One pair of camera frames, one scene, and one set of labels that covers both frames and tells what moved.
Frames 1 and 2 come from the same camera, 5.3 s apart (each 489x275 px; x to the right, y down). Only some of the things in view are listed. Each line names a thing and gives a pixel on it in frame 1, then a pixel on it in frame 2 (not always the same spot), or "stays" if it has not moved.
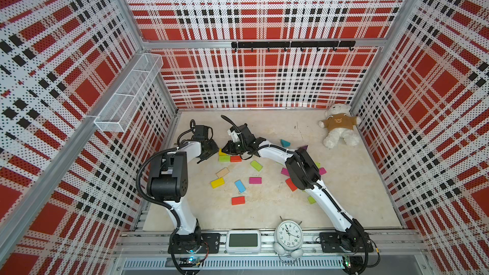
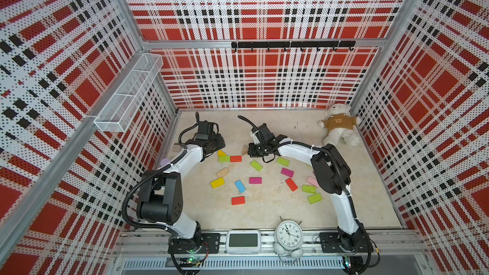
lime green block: [224, 158] stays
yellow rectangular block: [218, 183] stays
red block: [236, 158] stays
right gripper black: [229, 148] → [251, 153]
